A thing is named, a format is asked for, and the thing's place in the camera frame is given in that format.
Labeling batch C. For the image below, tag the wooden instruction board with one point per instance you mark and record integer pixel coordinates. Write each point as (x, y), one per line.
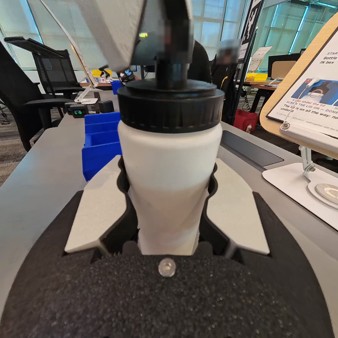
(282, 87)

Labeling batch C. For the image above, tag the black bottle lid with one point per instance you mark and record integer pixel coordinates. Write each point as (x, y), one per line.
(169, 108)

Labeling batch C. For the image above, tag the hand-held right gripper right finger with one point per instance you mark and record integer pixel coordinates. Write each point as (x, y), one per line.
(235, 211)

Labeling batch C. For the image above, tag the white paper sign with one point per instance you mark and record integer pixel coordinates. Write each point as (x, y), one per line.
(260, 56)

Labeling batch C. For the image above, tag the tilted instruction board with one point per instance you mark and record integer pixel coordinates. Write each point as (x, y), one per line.
(83, 68)

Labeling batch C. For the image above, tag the black battery charger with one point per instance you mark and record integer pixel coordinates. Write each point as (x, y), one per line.
(78, 111)

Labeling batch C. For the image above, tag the white plastic bottle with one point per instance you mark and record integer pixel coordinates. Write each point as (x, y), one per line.
(169, 158)

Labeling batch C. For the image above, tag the black marker banner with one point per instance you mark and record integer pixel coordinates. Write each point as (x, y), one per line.
(253, 15)

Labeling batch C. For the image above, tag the stack of yellow bins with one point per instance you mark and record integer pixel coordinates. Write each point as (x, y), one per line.
(257, 77)

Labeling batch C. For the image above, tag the black monitor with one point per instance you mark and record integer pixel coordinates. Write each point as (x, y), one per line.
(147, 50)
(284, 59)

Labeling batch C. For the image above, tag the printed instruction sheet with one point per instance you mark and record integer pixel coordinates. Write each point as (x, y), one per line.
(316, 111)

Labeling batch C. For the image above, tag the blue plastic bin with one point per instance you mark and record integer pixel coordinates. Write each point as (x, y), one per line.
(116, 87)
(97, 155)

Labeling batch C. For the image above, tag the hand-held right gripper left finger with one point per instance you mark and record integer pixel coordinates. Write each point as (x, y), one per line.
(97, 211)

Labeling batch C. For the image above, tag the black box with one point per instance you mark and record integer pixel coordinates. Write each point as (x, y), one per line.
(106, 106)

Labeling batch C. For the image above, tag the yellow plastic bin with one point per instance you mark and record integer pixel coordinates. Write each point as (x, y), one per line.
(101, 73)

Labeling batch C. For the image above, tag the black mesh office chair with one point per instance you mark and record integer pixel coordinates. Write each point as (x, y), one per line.
(58, 68)

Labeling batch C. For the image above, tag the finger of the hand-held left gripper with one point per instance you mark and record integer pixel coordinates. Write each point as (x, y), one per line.
(189, 8)
(113, 31)

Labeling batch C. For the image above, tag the red bag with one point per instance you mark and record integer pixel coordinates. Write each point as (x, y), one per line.
(244, 120)

